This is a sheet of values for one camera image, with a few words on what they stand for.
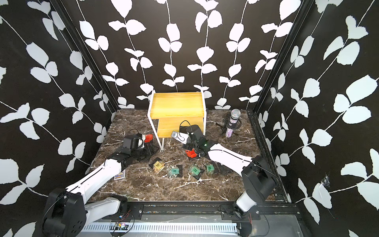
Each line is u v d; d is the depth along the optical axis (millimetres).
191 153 954
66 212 392
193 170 881
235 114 760
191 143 644
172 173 873
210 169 884
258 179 441
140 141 701
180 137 708
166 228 701
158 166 901
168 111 747
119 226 703
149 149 750
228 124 835
